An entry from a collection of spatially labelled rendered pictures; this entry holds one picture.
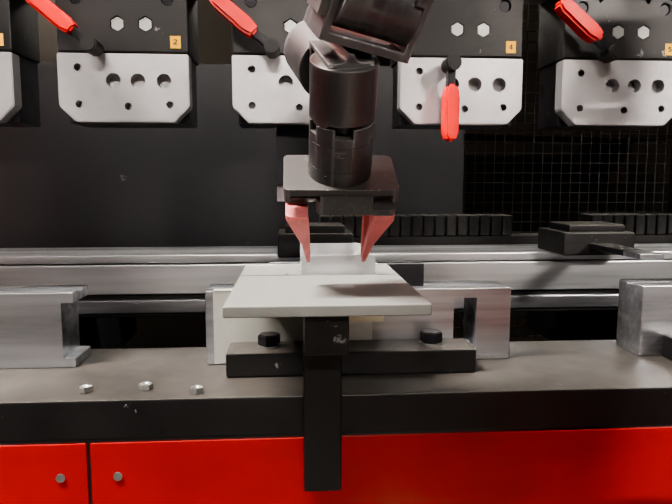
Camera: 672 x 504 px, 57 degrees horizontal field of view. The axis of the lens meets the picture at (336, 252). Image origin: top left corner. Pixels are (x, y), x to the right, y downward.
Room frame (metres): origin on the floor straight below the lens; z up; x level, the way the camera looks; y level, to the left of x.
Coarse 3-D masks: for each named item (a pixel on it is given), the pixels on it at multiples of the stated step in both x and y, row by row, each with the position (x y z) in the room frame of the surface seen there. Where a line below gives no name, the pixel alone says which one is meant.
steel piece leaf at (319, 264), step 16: (304, 256) 0.70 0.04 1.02; (320, 256) 0.70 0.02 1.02; (336, 256) 0.70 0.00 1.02; (352, 256) 0.70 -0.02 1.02; (368, 256) 0.71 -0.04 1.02; (304, 272) 0.70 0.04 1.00; (320, 272) 0.70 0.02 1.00; (336, 272) 0.70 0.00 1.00; (352, 272) 0.70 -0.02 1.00; (368, 272) 0.71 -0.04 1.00
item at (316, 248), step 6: (300, 246) 0.81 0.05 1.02; (312, 246) 0.81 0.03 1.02; (318, 246) 0.81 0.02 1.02; (324, 246) 0.81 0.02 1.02; (330, 246) 0.81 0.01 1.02; (336, 246) 0.81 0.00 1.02; (342, 246) 0.81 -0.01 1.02; (348, 246) 0.81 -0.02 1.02; (354, 246) 0.82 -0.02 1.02; (360, 246) 0.82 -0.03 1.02; (300, 252) 0.81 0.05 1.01; (312, 252) 0.81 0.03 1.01; (318, 252) 0.81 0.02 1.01; (324, 252) 0.81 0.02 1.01; (330, 252) 0.81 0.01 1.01; (336, 252) 0.81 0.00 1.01; (342, 252) 0.81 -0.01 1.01; (348, 252) 0.81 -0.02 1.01; (354, 252) 0.81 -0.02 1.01; (360, 252) 0.81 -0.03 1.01; (300, 258) 0.81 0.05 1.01
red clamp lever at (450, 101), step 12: (444, 60) 0.74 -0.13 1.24; (456, 60) 0.73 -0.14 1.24; (444, 72) 0.75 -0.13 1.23; (444, 96) 0.74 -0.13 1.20; (456, 96) 0.73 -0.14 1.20; (444, 108) 0.73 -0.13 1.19; (456, 108) 0.73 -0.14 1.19; (444, 120) 0.73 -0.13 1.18; (456, 120) 0.73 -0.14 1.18; (444, 132) 0.73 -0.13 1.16; (456, 132) 0.73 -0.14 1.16
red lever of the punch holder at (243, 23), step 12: (216, 0) 0.71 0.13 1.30; (228, 0) 0.72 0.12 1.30; (228, 12) 0.71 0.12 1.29; (240, 12) 0.72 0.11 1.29; (240, 24) 0.72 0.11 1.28; (252, 24) 0.72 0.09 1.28; (252, 36) 0.73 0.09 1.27; (264, 36) 0.72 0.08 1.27; (264, 48) 0.71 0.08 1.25; (276, 48) 0.71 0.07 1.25
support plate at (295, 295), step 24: (384, 264) 0.78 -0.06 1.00; (240, 288) 0.61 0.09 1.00; (264, 288) 0.61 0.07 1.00; (288, 288) 0.61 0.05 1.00; (312, 288) 0.61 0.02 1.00; (336, 288) 0.61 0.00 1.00; (360, 288) 0.61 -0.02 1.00; (384, 288) 0.61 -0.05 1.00; (408, 288) 0.61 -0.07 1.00; (240, 312) 0.52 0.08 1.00; (264, 312) 0.52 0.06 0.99; (288, 312) 0.52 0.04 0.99; (312, 312) 0.52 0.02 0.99; (336, 312) 0.52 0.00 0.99; (360, 312) 0.52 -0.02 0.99; (384, 312) 0.53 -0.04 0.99; (408, 312) 0.53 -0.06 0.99
